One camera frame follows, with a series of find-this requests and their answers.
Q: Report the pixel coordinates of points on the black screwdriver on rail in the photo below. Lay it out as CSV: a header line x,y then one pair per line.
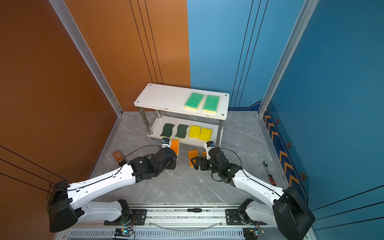
x,y
194,210

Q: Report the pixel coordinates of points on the light green sponge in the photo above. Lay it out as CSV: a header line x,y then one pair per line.
x,y
194,101
211,104

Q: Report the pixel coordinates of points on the left aluminium corner post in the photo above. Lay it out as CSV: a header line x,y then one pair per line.
x,y
75,34

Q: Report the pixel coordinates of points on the green wavy sponge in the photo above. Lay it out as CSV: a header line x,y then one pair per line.
x,y
167,130
181,131

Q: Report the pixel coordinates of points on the right aluminium corner post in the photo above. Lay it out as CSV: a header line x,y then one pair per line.
x,y
295,37

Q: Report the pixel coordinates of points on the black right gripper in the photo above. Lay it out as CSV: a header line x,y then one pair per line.
x,y
197,163

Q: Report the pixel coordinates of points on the white two-tier shelf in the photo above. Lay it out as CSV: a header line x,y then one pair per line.
x,y
160,104

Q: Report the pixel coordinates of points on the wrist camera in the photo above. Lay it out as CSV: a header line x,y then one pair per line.
x,y
209,145
166,143

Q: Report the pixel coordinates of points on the yellow sponge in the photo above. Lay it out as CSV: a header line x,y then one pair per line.
x,y
195,132
205,135

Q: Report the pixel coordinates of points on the brown sponge by wall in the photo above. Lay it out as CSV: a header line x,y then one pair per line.
x,y
119,158

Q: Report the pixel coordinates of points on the red handled ratchet tool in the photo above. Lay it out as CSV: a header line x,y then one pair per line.
x,y
272,181

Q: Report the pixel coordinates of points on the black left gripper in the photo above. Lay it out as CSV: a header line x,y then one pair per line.
x,y
173,163

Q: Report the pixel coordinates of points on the aluminium corner post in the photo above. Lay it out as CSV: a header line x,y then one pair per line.
x,y
75,34
295,37

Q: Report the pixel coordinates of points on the green circuit board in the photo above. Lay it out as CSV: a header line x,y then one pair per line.
x,y
252,233
124,234

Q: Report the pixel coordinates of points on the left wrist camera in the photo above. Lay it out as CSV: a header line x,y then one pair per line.
x,y
166,143

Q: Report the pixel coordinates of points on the left green circuit board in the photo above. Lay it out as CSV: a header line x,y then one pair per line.
x,y
124,234

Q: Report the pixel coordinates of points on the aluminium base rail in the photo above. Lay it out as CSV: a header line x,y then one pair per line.
x,y
173,222

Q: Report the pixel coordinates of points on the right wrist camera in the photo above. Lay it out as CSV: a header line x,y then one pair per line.
x,y
209,145

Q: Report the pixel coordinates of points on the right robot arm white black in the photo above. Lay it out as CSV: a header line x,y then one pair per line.
x,y
284,209

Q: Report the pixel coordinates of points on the right green circuit board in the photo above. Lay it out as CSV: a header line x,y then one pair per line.
x,y
252,233

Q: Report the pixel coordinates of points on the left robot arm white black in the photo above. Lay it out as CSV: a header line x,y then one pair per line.
x,y
70,204

